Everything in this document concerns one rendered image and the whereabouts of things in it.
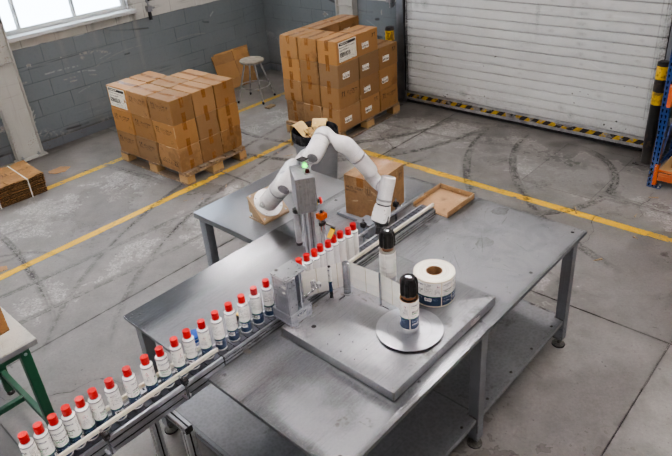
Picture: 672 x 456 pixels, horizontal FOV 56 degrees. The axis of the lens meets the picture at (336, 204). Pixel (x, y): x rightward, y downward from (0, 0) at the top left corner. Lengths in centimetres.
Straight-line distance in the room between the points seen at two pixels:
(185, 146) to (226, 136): 52
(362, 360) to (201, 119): 417
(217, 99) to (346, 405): 446
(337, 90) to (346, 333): 425
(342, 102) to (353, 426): 478
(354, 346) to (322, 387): 24
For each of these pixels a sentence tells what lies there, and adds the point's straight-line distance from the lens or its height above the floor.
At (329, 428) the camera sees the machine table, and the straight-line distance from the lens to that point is 262.
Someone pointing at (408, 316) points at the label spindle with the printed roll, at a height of 99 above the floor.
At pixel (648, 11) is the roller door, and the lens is 667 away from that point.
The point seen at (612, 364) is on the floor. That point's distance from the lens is 425.
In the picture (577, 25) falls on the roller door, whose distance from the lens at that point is 691.
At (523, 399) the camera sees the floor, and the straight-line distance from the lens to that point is 392.
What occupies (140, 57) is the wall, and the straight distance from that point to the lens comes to 870.
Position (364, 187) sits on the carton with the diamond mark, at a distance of 374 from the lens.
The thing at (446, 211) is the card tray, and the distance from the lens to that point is 394.
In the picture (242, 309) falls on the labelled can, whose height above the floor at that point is 102.
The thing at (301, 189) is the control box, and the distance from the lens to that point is 300.
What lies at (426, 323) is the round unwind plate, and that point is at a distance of 296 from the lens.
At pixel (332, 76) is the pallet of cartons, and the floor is 77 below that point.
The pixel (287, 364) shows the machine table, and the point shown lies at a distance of 290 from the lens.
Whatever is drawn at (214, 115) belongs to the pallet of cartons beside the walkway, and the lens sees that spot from 662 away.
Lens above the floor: 278
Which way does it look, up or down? 29 degrees down
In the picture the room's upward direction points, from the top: 5 degrees counter-clockwise
